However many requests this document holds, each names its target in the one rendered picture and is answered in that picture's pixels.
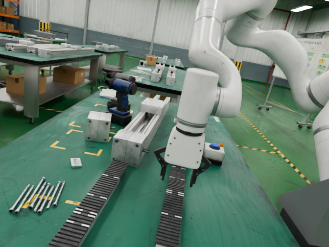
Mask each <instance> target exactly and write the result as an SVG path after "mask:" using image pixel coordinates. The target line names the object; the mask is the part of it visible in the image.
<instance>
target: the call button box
mask: <svg viewBox="0 0 329 247"><path fill-rule="evenodd" d="M203 155H204V156H205V157H206V158H207V159H208V160H209V161H210V162H211V164H213V165H217V166H221V165H222V161H223V158H224V155H225V152H224V149H223V147H220V148H213V147H211V146H210V143H207V142H205V144H204V149H203Z"/></svg>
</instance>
